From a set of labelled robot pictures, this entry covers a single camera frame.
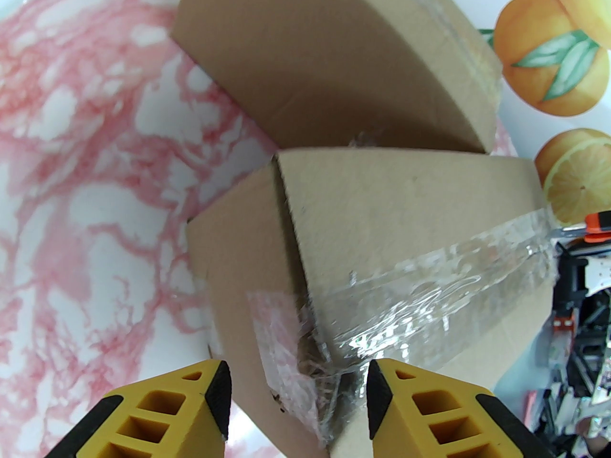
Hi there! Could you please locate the orange black utility knife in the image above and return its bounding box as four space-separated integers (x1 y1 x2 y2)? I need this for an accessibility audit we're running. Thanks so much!
554 212 611 247

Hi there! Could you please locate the brown cardboard express box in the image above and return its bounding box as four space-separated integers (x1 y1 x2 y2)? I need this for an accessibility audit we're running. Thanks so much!
171 0 503 155
186 147 558 458

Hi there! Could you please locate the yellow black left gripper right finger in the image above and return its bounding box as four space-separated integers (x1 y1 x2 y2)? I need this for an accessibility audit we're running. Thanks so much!
367 358 559 458

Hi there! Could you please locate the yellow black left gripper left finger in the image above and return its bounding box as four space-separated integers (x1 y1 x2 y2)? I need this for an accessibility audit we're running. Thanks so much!
45 360 233 458

